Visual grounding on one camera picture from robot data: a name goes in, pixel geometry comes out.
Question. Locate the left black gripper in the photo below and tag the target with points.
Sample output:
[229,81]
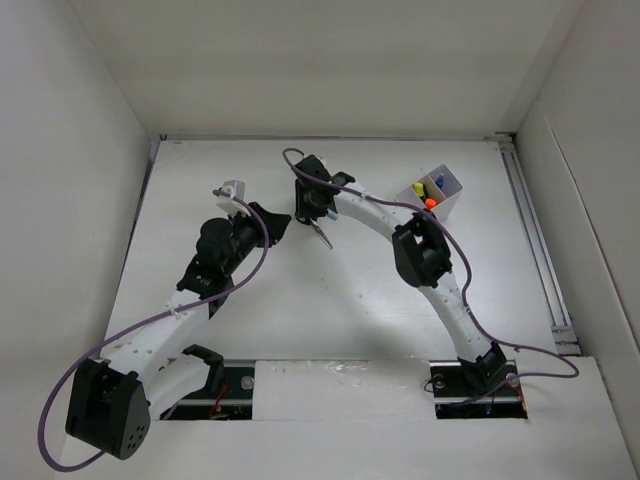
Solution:
[274,223]

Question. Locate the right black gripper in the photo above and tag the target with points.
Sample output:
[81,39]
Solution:
[302,209]

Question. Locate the black handled scissors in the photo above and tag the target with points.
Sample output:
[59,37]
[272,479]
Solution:
[317,229]

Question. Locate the yellow cap highlighter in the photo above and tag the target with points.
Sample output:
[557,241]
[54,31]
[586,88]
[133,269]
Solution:
[419,190]

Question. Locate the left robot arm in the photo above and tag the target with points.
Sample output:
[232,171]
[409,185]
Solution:
[114,400]

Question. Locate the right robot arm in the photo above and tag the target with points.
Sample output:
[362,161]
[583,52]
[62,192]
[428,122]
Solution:
[421,254]

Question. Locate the blue cap pen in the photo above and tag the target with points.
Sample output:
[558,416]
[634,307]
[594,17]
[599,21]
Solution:
[440,180]

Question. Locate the white three-compartment container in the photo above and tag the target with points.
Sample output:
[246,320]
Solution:
[446,198]

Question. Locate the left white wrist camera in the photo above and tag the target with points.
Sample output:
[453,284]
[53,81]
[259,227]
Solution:
[230,197]

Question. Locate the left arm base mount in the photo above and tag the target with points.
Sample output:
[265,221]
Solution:
[227,394]

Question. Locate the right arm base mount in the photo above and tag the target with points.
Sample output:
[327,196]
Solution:
[456,399]

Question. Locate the aluminium side rail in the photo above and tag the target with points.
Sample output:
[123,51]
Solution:
[562,331]

